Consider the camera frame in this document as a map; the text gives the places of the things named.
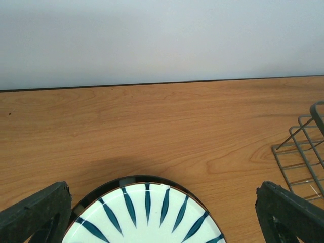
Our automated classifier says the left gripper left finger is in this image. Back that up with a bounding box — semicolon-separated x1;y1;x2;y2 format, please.
1;181;72;242

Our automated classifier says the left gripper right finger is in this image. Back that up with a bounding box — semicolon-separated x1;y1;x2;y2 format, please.
255;181;323;242

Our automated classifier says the white blue striped plate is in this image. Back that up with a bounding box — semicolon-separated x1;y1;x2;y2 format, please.
61;183;226;243

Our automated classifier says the dark lower plate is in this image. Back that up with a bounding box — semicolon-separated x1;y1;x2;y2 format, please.
68;175;223;243

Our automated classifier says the black wire dish rack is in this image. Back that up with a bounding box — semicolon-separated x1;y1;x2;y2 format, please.
271;101;323;208

